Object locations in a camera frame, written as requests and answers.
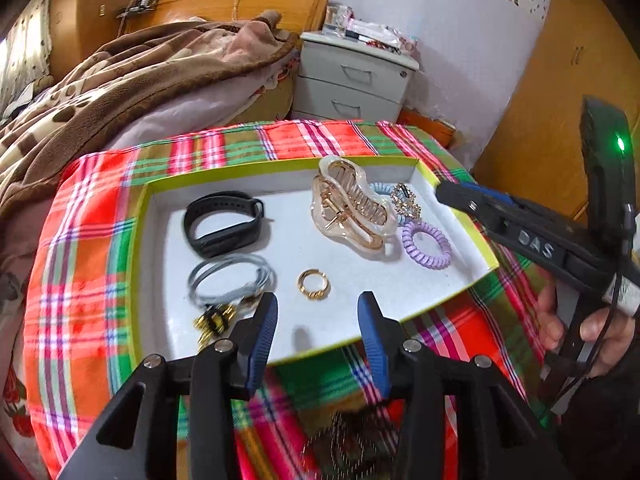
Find purple spiral hair tie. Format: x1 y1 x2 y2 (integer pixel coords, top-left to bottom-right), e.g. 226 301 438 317
401 220 452 271

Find wooden wardrobe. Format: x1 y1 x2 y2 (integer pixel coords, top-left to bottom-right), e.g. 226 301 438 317
472 0 640 221

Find person's right hand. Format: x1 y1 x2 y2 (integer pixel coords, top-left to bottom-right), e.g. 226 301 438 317
537 280 640 378

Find beige hair claw clip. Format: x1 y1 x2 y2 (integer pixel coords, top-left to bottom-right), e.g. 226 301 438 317
312 156 401 251

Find black smart band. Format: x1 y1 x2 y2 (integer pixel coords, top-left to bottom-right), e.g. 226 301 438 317
183 191 266 254

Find wooden headboard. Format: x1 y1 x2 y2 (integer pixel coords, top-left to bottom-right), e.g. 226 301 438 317
117 0 333 36

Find pile of small packets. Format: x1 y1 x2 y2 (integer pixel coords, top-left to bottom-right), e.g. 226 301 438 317
345 17 418 56

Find orange brown box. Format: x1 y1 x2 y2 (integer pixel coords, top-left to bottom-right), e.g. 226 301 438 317
397 107 456 148

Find grey cord beaded necklace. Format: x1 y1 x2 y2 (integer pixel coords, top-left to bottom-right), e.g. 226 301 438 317
187 254 275 346

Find light blue spiral hair tie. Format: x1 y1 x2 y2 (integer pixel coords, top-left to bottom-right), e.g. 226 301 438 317
369 182 416 226

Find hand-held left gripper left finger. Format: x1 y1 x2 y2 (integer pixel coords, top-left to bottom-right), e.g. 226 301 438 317
55 291 279 480

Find white nightstand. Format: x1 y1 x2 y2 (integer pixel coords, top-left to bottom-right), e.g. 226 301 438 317
291 31 420 123

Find wooden cabinet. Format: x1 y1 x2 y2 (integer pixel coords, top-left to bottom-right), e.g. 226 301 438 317
50 0 143 81

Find clear glass container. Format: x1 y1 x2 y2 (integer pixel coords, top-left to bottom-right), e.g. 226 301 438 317
322 4 353 36

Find yellow-green cardboard box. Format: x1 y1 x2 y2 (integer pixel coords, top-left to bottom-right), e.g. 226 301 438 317
131 156 501 366

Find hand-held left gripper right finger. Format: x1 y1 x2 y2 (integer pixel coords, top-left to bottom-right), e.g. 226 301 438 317
356 291 576 480

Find power strip with cables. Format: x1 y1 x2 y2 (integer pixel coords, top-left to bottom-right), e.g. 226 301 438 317
116 0 158 18

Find rhinestone hair clip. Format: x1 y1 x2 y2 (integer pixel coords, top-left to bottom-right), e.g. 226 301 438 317
390 183 421 218

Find gold ring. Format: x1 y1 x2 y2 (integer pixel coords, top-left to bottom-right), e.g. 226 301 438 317
298 268 332 302

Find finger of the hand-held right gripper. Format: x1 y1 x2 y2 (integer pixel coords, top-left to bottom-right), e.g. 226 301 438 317
434 179 521 242

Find brown patterned fleece blanket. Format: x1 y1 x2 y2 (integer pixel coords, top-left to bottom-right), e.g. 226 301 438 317
0 9 301 211

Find red green plaid blanket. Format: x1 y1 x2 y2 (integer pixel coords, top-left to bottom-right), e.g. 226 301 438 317
22 119 566 480

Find patterned curtain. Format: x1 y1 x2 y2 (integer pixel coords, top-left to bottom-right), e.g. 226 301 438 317
0 0 56 121

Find black cable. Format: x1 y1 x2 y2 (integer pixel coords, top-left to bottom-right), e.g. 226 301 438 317
547 202 636 413

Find black beaded necklace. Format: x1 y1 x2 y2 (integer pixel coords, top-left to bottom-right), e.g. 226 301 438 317
302 407 401 480

